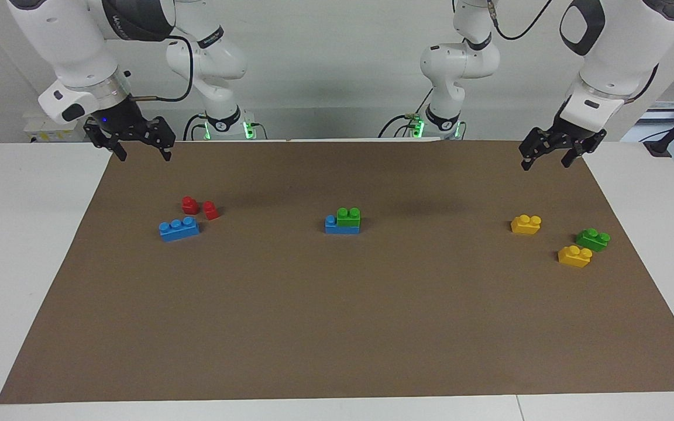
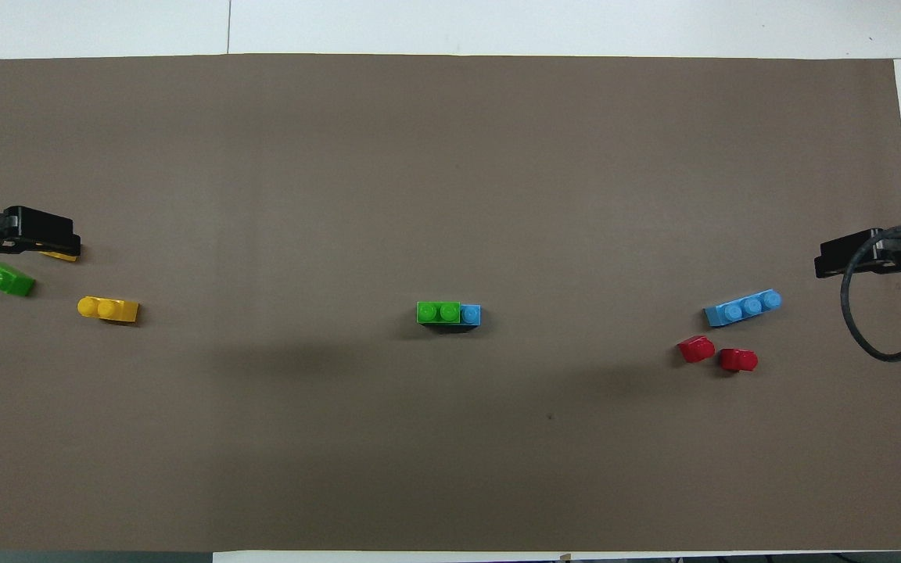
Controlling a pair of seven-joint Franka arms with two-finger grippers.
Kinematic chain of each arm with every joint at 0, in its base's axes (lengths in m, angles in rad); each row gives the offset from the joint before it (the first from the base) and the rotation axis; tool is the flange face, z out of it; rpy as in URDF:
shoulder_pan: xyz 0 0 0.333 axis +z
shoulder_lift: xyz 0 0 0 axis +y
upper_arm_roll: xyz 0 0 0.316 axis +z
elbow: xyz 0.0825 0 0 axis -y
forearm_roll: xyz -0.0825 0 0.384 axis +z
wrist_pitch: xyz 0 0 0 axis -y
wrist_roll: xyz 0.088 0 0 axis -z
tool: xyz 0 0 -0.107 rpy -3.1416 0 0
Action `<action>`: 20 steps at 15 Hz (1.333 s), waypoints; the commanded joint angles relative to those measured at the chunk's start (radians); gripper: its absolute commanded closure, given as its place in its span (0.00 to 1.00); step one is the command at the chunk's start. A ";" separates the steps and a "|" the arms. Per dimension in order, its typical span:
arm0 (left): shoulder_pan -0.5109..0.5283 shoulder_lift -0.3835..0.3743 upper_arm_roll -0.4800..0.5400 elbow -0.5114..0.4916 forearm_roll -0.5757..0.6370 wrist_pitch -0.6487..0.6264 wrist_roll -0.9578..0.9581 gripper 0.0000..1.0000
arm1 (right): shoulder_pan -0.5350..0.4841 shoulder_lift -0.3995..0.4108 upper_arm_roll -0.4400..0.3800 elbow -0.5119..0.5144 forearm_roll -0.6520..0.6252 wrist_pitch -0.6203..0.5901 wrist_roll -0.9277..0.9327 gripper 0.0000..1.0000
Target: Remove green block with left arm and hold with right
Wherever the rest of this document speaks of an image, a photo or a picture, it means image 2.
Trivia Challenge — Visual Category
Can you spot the brown table mat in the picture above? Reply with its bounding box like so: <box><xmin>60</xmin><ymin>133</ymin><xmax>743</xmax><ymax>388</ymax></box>
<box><xmin>0</xmin><ymin>53</ymin><xmax>901</xmax><ymax>553</ymax></box>

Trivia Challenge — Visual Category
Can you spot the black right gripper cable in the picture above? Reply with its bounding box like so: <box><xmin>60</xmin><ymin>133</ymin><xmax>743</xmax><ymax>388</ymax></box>
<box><xmin>841</xmin><ymin>222</ymin><xmax>901</xmax><ymax>363</ymax></box>

